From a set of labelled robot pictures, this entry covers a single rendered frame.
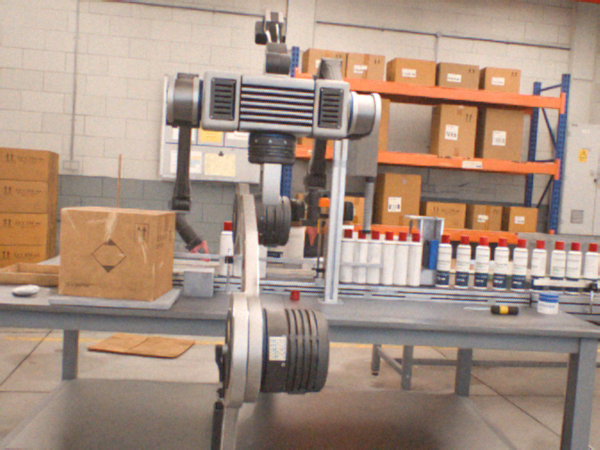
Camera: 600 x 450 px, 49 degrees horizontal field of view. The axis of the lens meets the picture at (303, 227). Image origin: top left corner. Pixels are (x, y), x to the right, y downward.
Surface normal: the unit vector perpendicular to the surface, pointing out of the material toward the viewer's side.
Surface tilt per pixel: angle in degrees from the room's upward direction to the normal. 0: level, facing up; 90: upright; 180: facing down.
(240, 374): 99
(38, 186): 89
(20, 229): 90
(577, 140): 90
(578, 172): 90
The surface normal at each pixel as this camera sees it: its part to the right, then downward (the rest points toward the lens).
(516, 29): 0.17, 0.07
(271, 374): 0.14, 0.35
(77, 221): -0.05, 0.06
